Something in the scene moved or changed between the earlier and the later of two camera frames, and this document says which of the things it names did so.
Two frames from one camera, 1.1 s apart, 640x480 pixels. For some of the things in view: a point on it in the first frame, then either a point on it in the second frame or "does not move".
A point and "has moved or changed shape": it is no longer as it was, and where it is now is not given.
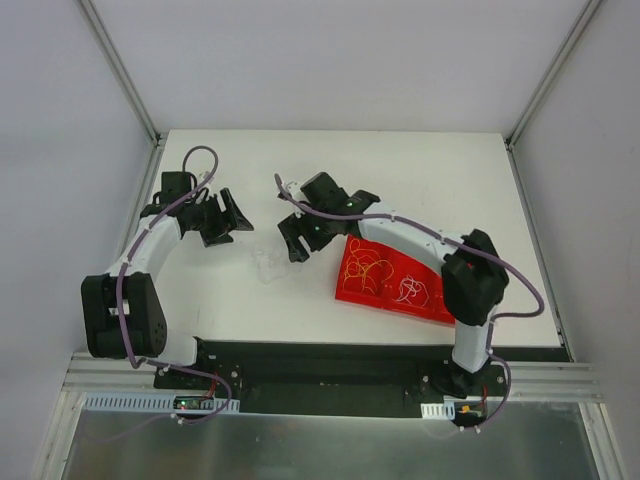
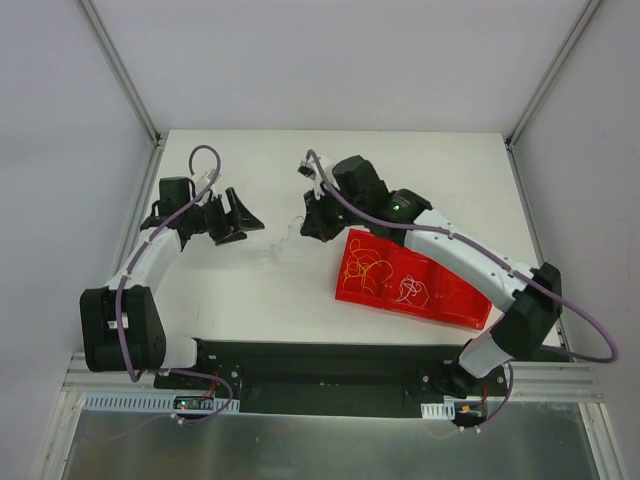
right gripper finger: (297, 251) -> (314, 228)
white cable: (407, 286) does not move
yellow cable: (365, 270) does not move
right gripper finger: (291, 228) -> (312, 204)
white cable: (270, 264) has moved or changed shape
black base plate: (344, 376) does not move
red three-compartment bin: (392, 278) does not move
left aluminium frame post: (122, 72) does not move
